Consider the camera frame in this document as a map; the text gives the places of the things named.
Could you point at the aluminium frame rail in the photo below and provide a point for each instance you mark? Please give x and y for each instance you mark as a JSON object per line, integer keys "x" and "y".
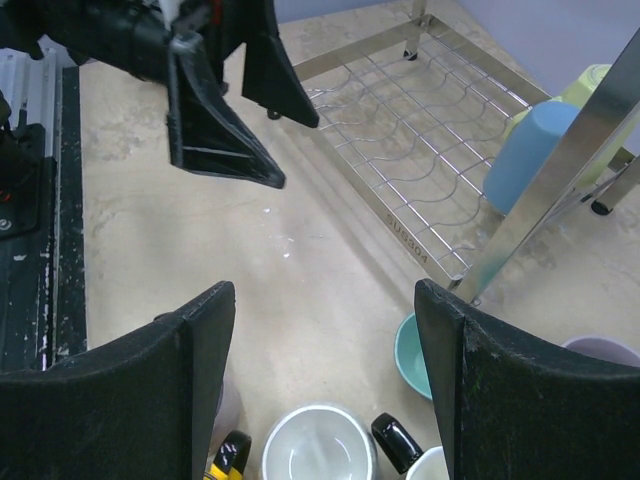
{"x": 33, "y": 86}

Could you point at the light green mug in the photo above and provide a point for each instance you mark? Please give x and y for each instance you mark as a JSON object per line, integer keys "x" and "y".
{"x": 610, "y": 129}

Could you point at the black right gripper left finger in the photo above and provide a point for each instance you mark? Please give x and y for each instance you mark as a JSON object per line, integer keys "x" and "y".
{"x": 142, "y": 406}

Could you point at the yellow mug black handle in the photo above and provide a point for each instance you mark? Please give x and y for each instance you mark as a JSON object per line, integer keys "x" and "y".
{"x": 230, "y": 460}

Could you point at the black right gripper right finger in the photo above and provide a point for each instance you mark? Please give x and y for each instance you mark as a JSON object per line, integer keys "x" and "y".
{"x": 510, "y": 405}

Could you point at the white mug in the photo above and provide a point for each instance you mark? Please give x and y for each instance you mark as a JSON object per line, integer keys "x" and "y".
{"x": 319, "y": 441}

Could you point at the blue cup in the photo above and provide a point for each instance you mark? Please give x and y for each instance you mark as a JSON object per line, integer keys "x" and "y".
{"x": 525, "y": 151}

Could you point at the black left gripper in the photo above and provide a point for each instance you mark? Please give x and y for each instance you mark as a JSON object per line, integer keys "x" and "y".
{"x": 206, "y": 136}

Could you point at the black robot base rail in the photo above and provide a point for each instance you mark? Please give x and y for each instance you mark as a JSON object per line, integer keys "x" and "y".
{"x": 43, "y": 304}

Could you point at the teal cup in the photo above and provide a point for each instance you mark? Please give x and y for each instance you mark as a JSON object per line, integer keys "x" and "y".
{"x": 409, "y": 357}

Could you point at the lilac mug near rack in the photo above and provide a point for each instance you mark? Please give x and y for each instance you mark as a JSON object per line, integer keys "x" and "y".
{"x": 603, "y": 348}

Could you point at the black mug cream inside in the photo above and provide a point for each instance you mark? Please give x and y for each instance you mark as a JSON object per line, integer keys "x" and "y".
{"x": 409, "y": 460}

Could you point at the steel two-tier dish rack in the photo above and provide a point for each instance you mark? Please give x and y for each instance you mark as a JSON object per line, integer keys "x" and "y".
{"x": 414, "y": 117}

